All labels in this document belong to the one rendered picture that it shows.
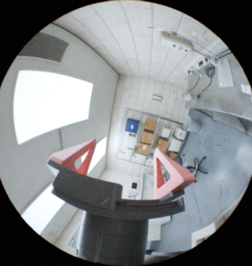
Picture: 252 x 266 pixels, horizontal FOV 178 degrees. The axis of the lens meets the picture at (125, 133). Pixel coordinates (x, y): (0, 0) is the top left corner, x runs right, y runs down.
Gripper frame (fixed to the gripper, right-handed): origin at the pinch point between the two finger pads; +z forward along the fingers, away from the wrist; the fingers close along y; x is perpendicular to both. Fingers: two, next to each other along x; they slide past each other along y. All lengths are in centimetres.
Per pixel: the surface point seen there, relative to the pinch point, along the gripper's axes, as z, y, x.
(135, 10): 47, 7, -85
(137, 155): 159, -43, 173
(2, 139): -16, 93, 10
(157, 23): 60, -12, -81
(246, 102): 10, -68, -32
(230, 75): 30, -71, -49
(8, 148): -13, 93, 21
